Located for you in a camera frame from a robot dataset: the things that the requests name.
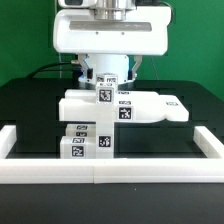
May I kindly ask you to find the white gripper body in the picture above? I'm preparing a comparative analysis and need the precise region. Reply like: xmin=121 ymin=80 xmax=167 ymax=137
xmin=53 ymin=6 xmax=171 ymax=55

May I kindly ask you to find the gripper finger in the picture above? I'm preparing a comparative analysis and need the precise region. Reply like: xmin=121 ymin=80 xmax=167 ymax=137
xmin=78 ymin=54 xmax=93 ymax=81
xmin=128 ymin=55 xmax=142 ymax=81

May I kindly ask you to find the white chair back frame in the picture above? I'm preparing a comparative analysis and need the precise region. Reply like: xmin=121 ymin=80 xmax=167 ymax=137
xmin=59 ymin=89 xmax=189 ymax=123

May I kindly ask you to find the white chair seat part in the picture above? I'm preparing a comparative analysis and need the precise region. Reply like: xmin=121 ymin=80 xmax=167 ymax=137
xmin=96 ymin=102 xmax=115 ymax=159

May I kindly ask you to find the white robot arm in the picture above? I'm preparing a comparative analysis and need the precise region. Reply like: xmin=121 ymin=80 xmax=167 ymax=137
xmin=53 ymin=0 xmax=173 ymax=85

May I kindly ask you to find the white left fence block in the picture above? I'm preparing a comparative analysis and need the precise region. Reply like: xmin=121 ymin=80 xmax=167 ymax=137
xmin=0 ymin=125 xmax=17 ymax=159

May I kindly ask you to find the white fence block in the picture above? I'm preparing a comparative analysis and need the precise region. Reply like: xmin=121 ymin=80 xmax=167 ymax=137
xmin=193 ymin=126 xmax=224 ymax=159
xmin=0 ymin=125 xmax=17 ymax=159

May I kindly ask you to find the white right fence block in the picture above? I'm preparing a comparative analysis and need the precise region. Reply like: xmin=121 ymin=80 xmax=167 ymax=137
xmin=193 ymin=126 xmax=224 ymax=159

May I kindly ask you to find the white front fence bar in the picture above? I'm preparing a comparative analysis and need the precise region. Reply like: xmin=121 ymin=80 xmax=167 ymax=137
xmin=0 ymin=159 xmax=224 ymax=184

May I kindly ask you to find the thin grey cable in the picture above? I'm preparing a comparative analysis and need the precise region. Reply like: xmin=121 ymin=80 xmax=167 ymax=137
xmin=150 ymin=54 xmax=159 ymax=81

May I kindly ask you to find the black cable bundle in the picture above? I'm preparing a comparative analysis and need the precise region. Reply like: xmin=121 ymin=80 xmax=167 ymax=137
xmin=27 ymin=56 xmax=85 ymax=80

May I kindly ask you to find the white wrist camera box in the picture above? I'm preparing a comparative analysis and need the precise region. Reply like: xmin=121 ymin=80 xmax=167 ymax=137
xmin=58 ymin=0 xmax=97 ymax=8

